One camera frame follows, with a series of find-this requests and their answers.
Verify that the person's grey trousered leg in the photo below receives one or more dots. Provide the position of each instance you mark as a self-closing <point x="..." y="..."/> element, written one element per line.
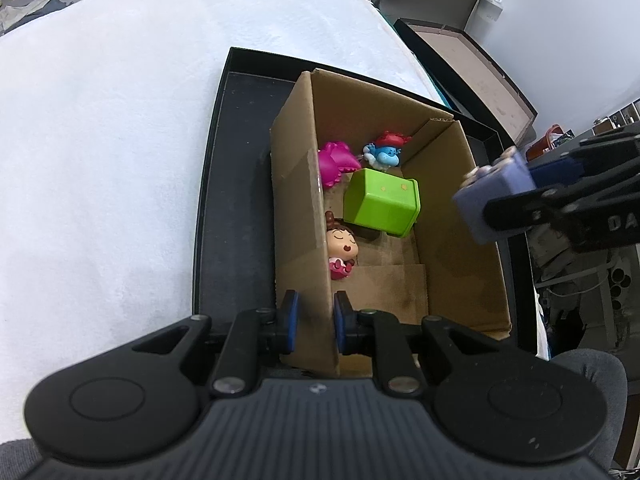
<point x="597" y="390"/>

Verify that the blue toy with red hat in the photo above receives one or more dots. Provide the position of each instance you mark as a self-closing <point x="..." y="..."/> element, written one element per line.
<point x="384" y="154"/>

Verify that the purple toy block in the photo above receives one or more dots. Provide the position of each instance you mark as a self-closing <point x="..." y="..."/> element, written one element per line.
<point x="487" y="195"/>

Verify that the black lid with brown inside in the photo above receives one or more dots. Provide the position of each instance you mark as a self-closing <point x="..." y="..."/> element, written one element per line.
<point x="475" y="70"/>

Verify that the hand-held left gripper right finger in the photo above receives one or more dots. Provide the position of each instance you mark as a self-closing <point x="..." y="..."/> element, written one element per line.
<point x="340" y="323"/>

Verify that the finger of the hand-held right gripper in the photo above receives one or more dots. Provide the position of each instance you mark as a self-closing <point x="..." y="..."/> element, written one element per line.
<point x="552" y="174"/>
<point x="515" y="212"/>

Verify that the pink toy figure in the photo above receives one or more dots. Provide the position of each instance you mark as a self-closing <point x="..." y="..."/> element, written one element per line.
<point x="332" y="162"/>

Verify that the clear plastic bag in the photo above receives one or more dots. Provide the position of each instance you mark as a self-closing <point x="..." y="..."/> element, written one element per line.
<point x="25" y="10"/>

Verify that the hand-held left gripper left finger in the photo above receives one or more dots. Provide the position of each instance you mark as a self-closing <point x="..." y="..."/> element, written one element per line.
<point x="290" y="321"/>

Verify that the brown-haired doll figure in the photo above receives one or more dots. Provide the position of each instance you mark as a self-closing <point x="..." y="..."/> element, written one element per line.
<point x="342" y="245"/>

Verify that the green toy cube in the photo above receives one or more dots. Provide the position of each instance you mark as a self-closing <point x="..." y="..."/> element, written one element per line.
<point x="382" y="200"/>

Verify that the black shallow tray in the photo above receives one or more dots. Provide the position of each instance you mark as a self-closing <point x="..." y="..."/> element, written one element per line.
<point x="230" y="185"/>

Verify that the orange container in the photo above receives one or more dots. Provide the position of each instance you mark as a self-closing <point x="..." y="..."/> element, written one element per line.
<point x="545" y="141"/>

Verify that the brown cardboard box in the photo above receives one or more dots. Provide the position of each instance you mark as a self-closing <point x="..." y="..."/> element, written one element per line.
<point x="450" y="260"/>

